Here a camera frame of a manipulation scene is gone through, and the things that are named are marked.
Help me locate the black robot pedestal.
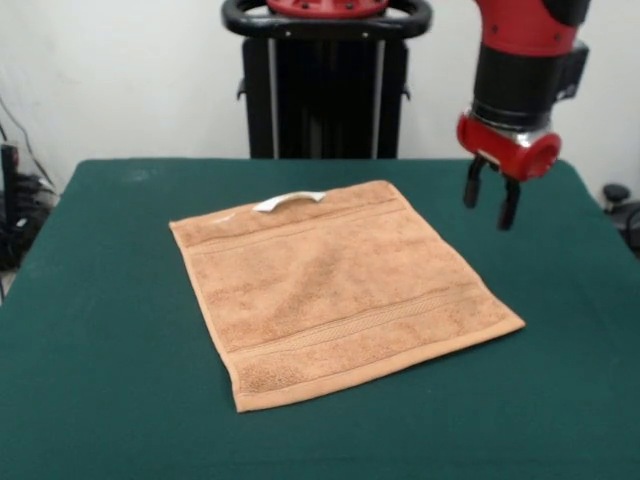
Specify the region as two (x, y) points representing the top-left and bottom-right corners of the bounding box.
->
(222, 0), (431, 160)

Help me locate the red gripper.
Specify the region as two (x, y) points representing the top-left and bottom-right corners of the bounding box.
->
(455, 113), (563, 231)

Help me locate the thin grey wall cable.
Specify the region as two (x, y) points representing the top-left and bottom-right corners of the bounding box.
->
(0, 94), (54, 189)

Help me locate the dark green table cloth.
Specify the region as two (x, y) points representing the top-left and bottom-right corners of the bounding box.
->
(0, 158), (640, 480)

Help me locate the black cable bundle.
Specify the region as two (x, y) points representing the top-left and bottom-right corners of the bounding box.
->
(0, 172), (60, 271)

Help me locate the tan terry cloth towel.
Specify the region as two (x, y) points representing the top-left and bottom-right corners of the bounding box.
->
(168, 179), (527, 415)

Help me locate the black power strip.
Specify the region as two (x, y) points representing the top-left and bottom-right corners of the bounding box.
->
(0, 143), (21, 226)

